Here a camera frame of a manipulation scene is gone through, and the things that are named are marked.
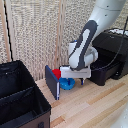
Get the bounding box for black air fryer drawer with handle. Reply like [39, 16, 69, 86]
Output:
[88, 58, 122, 87]

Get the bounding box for blue bowl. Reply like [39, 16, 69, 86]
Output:
[59, 77, 76, 91]

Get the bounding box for beige woven folding screen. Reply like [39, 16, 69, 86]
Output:
[0, 0, 128, 82]

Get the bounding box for red cup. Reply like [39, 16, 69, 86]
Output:
[51, 68, 63, 81]

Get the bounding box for dark blue binder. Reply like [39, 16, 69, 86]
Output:
[44, 64, 61, 101]

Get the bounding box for black fabric storage box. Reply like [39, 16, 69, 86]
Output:
[0, 59, 52, 128]

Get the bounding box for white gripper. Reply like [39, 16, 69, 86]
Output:
[59, 65, 92, 86]

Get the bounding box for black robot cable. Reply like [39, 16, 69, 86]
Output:
[91, 25, 128, 73]

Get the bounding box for black air fryer body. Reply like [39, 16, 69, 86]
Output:
[92, 28, 128, 80]

